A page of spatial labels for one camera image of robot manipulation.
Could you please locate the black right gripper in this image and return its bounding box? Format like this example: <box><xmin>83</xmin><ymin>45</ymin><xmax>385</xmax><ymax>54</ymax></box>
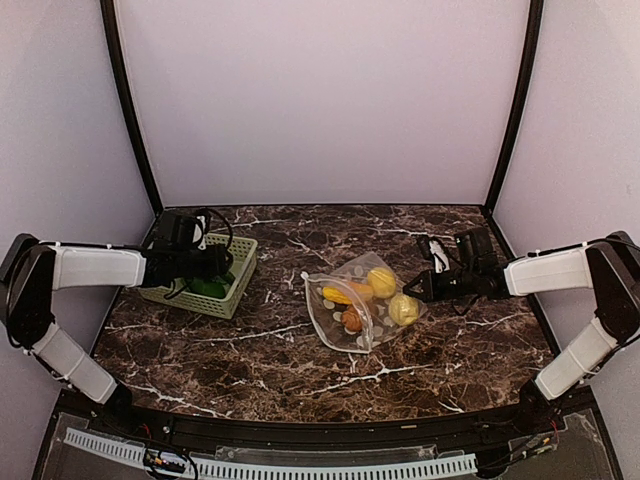
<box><xmin>404</xmin><ymin>264</ymin><xmax>479</xmax><ymax>302</ymax></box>

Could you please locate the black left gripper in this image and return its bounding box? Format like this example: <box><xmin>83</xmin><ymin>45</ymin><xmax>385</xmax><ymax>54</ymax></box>
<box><xmin>174</xmin><ymin>242</ymin><xmax>229</xmax><ymax>278</ymax></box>

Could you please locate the green fake vegetable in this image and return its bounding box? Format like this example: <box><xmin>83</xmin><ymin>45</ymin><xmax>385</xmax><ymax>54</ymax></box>
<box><xmin>189</xmin><ymin>277</ymin><xmax>233</xmax><ymax>299</ymax></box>

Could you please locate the pale yellow fake food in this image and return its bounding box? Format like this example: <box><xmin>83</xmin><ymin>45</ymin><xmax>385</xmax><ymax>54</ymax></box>
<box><xmin>389</xmin><ymin>294</ymin><xmax>420</xmax><ymax>326</ymax></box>

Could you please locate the clear zip top bag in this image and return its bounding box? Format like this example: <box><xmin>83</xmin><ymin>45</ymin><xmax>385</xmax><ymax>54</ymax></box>
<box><xmin>301</xmin><ymin>252</ymin><xmax>426</xmax><ymax>354</ymax></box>

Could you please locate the brown fake food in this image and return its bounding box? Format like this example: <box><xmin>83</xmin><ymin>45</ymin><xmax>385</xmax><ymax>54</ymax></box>
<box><xmin>341</xmin><ymin>305</ymin><xmax>363</xmax><ymax>333</ymax></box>

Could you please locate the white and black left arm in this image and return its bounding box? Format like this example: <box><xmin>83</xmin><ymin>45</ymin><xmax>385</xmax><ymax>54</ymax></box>
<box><xmin>1</xmin><ymin>209</ymin><xmax>233</xmax><ymax>436</ymax></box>

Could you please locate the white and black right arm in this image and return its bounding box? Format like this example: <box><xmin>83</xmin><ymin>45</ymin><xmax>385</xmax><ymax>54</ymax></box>
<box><xmin>403</xmin><ymin>228</ymin><xmax>639</xmax><ymax>434</ymax></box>

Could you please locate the orange yellow fake mango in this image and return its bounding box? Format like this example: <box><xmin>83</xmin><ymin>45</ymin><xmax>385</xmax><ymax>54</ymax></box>
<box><xmin>322</xmin><ymin>282</ymin><xmax>374</xmax><ymax>305</ymax></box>

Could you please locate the light green perforated basket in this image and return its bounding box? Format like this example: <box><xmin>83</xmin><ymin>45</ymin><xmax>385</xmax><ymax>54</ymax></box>
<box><xmin>138</xmin><ymin>237</ymin><xmax>258</xmax><ymax>320</ymax></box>

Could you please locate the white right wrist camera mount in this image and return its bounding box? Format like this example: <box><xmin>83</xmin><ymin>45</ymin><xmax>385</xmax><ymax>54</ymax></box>
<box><xmin>428</xmin><ymin>238</ymin><xmax>450</xmax><ymax>273</ymax></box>

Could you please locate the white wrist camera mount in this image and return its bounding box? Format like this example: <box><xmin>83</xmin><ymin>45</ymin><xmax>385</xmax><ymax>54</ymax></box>
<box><xmin>428</xmin><ymin>238</ymin><xmax>450</xmax><ymax>273</ymax></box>
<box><xmin>193</xmin><ymin>215</ymin><xmax>207</xmax><ymax>250</ymax></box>

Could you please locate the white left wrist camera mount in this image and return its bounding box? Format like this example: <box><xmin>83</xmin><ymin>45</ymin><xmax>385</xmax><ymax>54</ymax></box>
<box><xmin>193</xmin><ymin>215</ymin><xmax>207</xmax><ymax>250</ymax></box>

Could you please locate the black front rail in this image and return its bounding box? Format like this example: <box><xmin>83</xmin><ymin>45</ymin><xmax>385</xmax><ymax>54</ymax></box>
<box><xmin>54</xmin><ymin>389</ymin><xmax>601</xmax><ymax>456</ymax></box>

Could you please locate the grey slotted cable duct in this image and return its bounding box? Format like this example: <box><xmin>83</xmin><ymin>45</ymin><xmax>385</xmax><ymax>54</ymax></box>
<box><xmin>64</xmin><ymin>428</ymin><xmax>478</xmax><ymax>479</ymax></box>

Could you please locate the black left frame post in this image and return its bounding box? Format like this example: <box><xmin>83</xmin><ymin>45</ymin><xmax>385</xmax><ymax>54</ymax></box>
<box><xmin>99</xmin><ymin>0</ymin><xmax>164</xmax><ymax>217</ymax></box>

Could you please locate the black frame post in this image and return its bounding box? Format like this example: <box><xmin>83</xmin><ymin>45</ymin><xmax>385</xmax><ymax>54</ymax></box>
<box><xmin>484</xmin><ymin>0</ymin><xmax>544</xmax><ymax>216</ymax></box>
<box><xmin>99</xmin><ymin>0</ymin><xmax>164</xmax><ymax>217</ymax></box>

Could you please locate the black right frame post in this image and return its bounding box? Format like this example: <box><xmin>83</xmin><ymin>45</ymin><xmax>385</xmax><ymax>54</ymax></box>
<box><xmin>484</xmin><ymin>0</ymin><xmax>544</xmax><ymax>216</ymax></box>

